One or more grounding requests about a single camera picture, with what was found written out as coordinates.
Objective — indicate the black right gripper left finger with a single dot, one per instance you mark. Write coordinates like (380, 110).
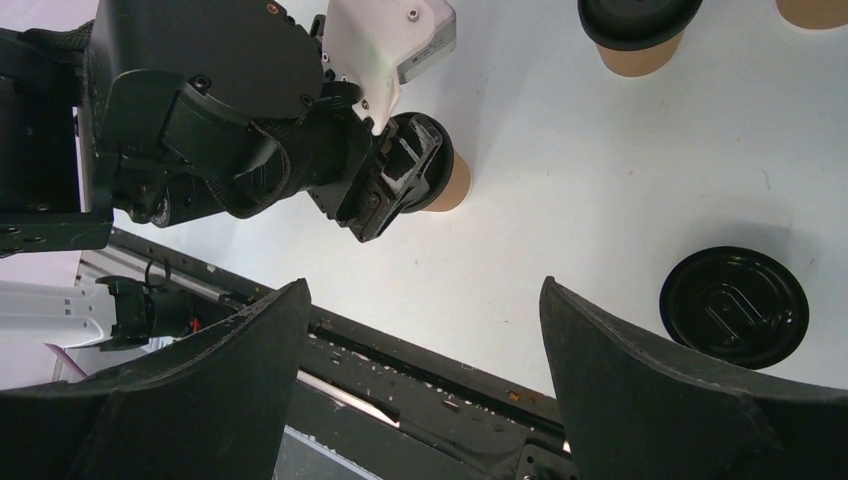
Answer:
(210, 406)

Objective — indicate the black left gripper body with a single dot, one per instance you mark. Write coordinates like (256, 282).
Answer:
(188, 145)

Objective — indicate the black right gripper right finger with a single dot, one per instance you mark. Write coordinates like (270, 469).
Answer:
(635, 405)

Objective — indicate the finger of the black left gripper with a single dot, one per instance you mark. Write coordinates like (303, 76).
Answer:
(373, 210)
(412, 154)

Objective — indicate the black plastic cup lid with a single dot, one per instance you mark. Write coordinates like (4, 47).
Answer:
(633, 25)
(431, 179)

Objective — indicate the brown paper cup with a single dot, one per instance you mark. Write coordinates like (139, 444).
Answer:
(639, 63)
(457, 188)

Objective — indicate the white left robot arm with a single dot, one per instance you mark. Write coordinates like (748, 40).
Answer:
(56, 106)

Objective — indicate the stack of black lids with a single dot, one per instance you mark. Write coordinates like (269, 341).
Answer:
(736, 305)

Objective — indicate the stack of brown paper cups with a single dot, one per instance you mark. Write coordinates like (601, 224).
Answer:
(814, 14)

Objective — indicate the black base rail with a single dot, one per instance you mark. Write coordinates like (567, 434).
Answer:
(369, 405)

